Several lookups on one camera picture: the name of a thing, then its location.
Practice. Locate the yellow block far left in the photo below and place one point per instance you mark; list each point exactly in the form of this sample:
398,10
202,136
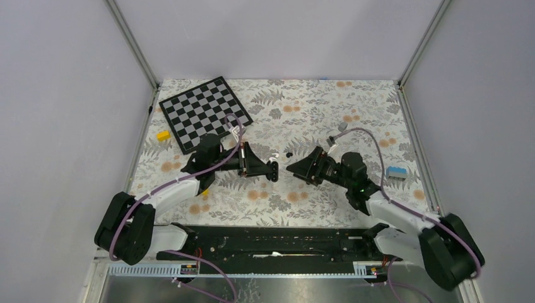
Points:
163,136

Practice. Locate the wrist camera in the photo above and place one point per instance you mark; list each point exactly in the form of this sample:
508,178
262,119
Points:
332,144
237,132

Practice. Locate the blue grey block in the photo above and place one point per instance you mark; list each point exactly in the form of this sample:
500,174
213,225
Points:
396,172

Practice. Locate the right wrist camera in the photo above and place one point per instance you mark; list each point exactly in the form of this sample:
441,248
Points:
332,144

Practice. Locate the black white checkerboard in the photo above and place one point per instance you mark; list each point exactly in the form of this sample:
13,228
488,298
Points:
201,110

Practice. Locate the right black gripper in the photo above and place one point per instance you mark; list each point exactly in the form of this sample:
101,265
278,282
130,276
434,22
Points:
306,166

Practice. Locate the small grey block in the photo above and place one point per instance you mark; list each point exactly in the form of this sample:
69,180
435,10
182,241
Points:
343,127

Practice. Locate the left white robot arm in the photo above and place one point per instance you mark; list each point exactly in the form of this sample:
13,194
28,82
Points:
128,232

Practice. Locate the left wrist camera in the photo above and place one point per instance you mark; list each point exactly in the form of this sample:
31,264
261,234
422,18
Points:
237,132

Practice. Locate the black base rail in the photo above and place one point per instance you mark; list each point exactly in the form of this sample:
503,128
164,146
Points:
281,246

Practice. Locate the white slotted cable duct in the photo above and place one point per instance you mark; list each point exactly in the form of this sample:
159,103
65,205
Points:
189,270

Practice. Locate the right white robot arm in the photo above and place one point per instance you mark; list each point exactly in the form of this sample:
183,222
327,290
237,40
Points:
442,246

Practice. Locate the floral table mat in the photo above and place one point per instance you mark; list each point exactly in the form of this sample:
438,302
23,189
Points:
296,116

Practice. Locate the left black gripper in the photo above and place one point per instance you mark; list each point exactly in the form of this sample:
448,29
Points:
253,165

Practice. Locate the black earbud charging case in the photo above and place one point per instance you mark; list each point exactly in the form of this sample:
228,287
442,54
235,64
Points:
273,175

